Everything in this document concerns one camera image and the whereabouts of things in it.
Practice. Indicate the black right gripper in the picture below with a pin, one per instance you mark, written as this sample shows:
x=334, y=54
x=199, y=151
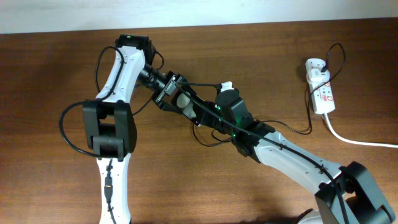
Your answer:
x=209, y=107

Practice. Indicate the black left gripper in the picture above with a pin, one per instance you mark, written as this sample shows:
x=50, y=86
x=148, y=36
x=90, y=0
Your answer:
x=168, y=89

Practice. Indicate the black smartphone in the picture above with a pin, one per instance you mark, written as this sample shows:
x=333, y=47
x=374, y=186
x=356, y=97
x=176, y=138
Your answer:
x=184, y=105

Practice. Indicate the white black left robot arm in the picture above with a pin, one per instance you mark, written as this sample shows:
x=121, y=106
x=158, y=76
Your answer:
x=110, y=129

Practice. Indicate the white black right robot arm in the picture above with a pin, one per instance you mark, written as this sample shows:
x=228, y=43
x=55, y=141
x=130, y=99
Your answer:
x=344, y=194

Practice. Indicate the white usb charger adapter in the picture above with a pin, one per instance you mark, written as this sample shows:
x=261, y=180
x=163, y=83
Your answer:
x=315, y=75

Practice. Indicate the white power strip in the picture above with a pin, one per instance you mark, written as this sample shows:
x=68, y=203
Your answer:
x=321, y=93

